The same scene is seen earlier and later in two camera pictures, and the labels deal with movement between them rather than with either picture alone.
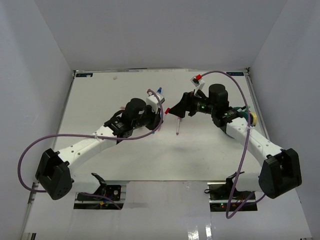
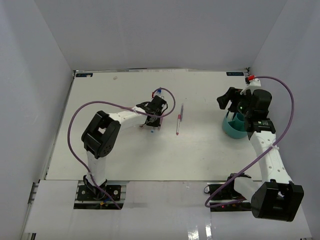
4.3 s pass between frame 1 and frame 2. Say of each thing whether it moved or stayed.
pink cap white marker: stayed
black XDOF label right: stayed
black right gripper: moved
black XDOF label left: stayed
